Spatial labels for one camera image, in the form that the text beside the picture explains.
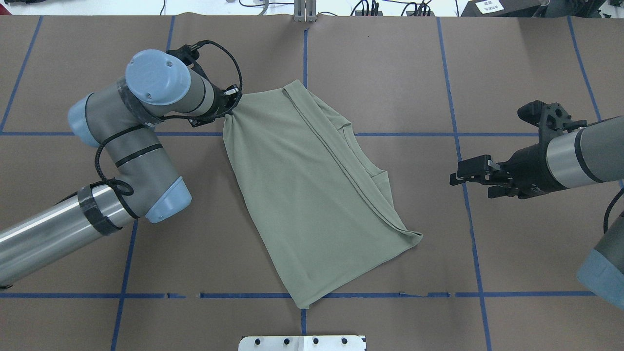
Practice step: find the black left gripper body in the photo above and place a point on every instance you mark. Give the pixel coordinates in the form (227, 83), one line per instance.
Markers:
(222, 103)

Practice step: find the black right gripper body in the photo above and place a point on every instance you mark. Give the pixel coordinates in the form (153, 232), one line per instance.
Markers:
(527, 167)

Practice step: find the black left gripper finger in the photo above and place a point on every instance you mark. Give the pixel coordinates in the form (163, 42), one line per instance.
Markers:
(233, 95)

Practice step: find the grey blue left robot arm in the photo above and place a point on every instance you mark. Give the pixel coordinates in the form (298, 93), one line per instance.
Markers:
(197, 82)

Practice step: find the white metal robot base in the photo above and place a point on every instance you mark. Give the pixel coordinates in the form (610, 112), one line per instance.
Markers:
(304, 343)

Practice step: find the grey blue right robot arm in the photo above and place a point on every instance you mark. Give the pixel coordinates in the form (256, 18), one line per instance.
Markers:
(569, 154)

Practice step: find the olive green long-sleeve shirt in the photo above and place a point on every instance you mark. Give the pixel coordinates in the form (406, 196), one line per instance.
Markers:
(324, 211)

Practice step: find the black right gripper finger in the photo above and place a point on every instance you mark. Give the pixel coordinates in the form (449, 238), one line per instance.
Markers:
(480, 169)

